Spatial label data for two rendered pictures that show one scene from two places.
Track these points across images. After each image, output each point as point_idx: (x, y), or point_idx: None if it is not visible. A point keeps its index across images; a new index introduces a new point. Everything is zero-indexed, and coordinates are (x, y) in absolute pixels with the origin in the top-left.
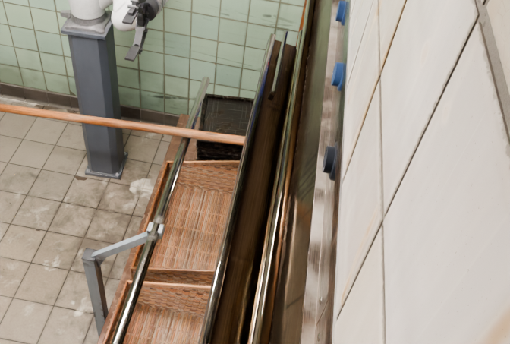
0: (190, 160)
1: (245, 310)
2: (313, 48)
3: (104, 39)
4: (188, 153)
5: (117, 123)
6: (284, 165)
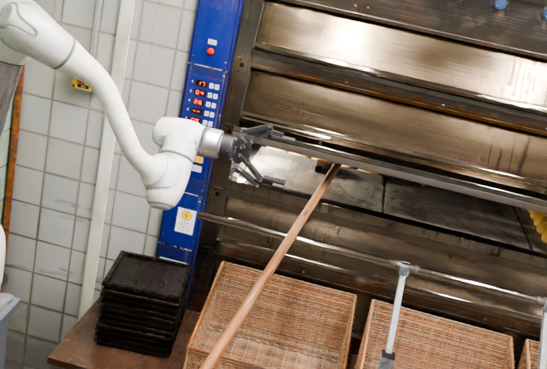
0: (142, 361)
1: None
2: (390, 68)
3: (19, 303)
4: (129, 361)
5: (271, 271)
6: (498, 97)
